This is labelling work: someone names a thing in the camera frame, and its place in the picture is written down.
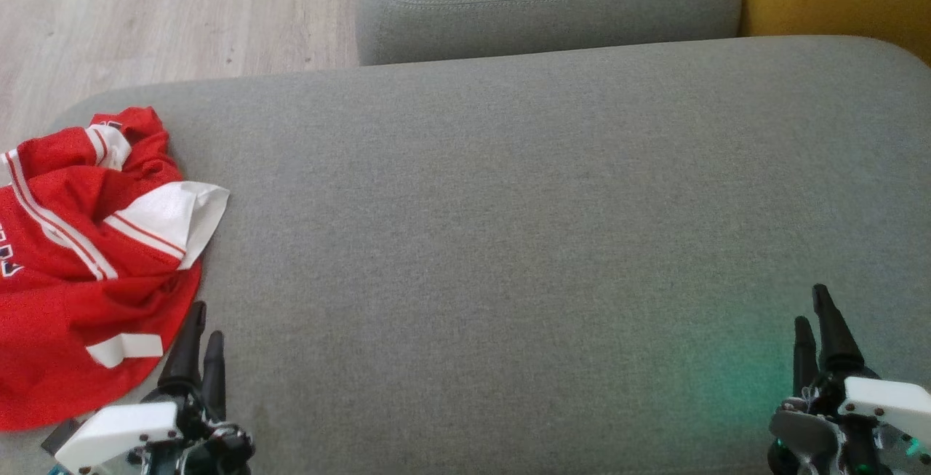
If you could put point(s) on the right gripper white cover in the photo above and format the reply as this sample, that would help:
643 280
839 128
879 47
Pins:
887 402

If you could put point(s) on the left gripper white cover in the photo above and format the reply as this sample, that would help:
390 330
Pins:
116 435

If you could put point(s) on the red basketball jersey white trim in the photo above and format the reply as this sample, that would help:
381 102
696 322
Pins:
65 198

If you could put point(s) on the large grey sofa seat cushion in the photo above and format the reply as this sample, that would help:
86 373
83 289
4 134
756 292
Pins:
509 257

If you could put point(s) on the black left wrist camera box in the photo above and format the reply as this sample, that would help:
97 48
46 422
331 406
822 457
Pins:
62 436

